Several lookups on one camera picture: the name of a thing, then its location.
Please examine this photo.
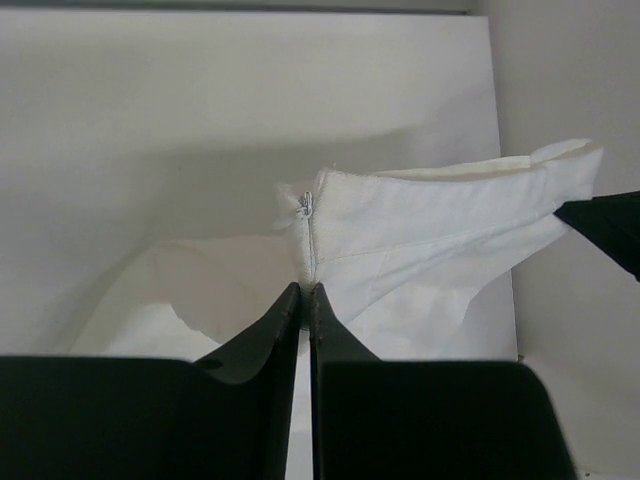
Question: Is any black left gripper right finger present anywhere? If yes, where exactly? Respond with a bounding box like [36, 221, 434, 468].
[310, 286, 575, 480]

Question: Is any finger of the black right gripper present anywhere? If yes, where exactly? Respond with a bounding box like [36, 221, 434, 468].
[554, 191, 640, 281]

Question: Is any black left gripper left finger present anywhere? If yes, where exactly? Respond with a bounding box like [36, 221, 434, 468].
[1, 284, 300, 479]

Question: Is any white pleated skirt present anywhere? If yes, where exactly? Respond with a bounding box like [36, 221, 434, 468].
[69, 139, 603, 360]

